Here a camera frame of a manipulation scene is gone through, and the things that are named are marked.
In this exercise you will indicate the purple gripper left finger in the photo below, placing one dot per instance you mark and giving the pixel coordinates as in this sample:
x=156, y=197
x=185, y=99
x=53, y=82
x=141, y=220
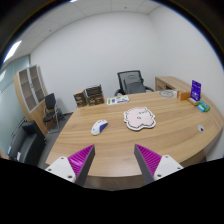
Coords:
x=74, y=168

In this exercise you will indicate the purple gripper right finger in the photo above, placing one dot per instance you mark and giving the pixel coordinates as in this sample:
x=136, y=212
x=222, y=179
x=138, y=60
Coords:
x=154, y=166

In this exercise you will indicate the white and blue mouse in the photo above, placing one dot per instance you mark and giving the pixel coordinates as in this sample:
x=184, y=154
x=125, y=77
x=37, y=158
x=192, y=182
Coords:
x=98, y=127

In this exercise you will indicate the black sofa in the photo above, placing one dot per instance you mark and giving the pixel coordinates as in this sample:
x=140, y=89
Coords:
x=28, y=144

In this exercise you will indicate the black side chair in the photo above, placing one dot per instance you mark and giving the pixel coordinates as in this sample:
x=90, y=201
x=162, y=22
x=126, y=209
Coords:
x=52, y=112

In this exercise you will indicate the dark cardboard box left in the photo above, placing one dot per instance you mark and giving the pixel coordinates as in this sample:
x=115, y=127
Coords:
x=80, y=98

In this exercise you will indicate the dark cardboard box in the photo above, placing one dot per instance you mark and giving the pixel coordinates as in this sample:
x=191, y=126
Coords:
x=94, y=95
x=80, y=98

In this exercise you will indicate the white green leaflet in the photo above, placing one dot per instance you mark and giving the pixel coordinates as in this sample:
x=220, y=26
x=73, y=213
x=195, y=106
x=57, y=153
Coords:
x=117, y=100

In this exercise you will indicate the dark cardboard box right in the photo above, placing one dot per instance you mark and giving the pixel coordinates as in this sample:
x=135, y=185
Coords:
x=94, y=95

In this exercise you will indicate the small wooden box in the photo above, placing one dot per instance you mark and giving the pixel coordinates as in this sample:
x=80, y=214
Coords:
x=183, y=95

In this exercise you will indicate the green teal box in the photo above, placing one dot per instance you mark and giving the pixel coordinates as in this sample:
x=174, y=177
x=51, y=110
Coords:
x=204, y=107

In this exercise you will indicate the purple sign stand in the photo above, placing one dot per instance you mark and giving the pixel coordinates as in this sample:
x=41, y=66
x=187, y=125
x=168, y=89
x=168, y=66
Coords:
x=195, y=90

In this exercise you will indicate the wooden side cabinet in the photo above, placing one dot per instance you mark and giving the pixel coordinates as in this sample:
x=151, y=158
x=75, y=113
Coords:
x=169, y=82

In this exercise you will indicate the grey mesh office chair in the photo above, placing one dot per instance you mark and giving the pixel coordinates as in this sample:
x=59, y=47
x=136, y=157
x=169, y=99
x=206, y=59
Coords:
x=131, y=82

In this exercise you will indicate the wooden bookshelf cabinet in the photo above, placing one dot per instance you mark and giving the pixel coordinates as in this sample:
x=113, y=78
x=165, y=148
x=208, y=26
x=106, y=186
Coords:
x=31, y=95

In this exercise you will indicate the ceiling light panel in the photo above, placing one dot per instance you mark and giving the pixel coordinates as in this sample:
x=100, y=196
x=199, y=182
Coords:
x=12, y=50

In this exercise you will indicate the table cable grommet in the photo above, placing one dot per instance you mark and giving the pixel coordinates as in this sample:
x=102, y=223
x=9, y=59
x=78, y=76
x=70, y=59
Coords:
x=201, y=128

